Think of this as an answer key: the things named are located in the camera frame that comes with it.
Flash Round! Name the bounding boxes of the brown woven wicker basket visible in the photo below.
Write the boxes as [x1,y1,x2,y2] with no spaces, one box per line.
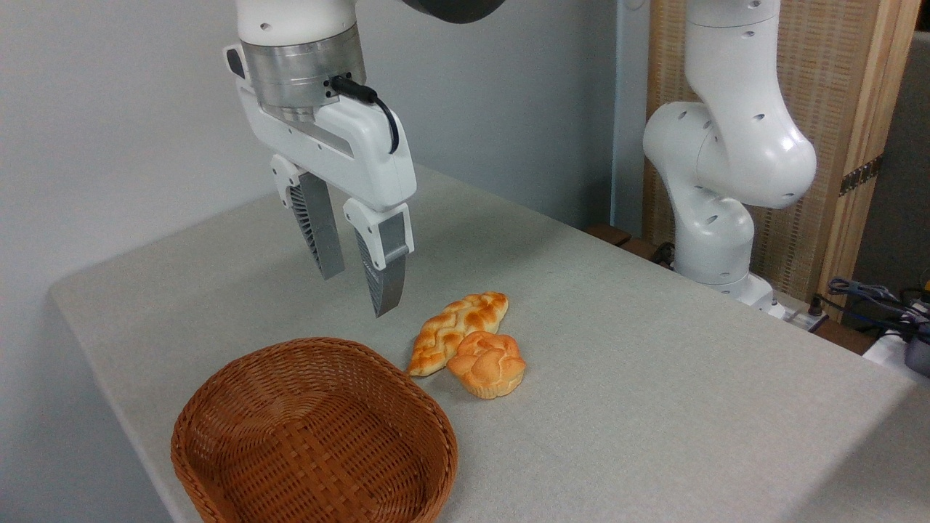
[171,336,459,523]

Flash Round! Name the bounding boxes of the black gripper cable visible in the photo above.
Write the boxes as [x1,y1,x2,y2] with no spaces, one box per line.
[331,75,401,155]

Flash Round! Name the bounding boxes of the blue cable bundle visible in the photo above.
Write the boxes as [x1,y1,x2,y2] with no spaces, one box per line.
[827,276,930,324]

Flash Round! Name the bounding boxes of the metal screen hinge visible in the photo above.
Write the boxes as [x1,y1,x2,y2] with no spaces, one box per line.
[839,155,884,198]

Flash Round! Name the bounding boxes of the round muffin bread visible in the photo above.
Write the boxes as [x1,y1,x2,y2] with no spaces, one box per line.
[446,331,527,400]

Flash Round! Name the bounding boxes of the grey tablecloth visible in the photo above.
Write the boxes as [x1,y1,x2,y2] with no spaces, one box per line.
[48,164,930,523]

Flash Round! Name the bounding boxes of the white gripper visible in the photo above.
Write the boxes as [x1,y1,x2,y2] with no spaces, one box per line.
[224,44,418,319]

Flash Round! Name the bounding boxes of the long braided bread loaf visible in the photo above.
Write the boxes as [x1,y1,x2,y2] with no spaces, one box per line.
[407,291,509,377]

